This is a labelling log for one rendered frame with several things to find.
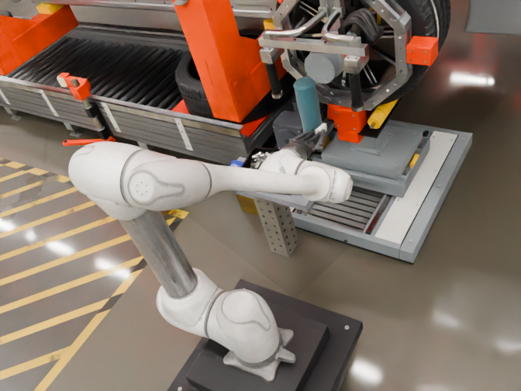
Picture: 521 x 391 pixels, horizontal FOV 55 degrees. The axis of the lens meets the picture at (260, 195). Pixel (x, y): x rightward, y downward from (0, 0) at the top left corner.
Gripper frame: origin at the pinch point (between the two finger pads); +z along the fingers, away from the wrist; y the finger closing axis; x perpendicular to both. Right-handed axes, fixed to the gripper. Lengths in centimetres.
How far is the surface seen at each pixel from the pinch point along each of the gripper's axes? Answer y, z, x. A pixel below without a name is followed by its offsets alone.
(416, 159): -20, 61, 38
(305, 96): 15.1, 18.5, -5.0
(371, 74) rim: -5.0, 39.5, -8.9
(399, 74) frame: -20.4, 25.6, -13.9
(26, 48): 241, 58, -5
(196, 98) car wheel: 94, 47, 13
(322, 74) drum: 4.4, 12.3, -16.5
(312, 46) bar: 4.1, 4.1, -28.8
